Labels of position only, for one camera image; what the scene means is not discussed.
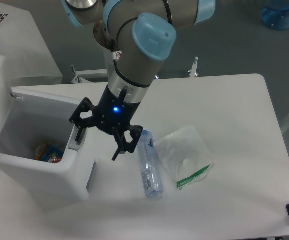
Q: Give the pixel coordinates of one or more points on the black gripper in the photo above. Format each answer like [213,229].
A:
[115,112]

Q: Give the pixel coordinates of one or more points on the white push-button trash can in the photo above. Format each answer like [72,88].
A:
[29,119]

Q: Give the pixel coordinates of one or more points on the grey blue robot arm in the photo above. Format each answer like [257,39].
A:
[145,32]

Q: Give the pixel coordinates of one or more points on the colourful snack wrapper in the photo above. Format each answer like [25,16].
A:
[49,153]

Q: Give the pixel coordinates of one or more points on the clear plastic water bottle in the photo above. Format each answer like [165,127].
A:
[149,166]

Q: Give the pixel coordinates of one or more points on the white plastic tissue pack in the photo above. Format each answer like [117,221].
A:
[185,156]

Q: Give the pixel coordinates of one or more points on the white cardboard box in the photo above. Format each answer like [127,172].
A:
[28,61]

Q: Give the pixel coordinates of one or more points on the blue water jug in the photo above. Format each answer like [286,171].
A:
[275,14]

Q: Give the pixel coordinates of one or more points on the white metal base frame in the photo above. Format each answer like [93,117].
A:
[89,76]

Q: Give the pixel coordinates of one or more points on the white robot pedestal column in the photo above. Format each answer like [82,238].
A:
[109,58]

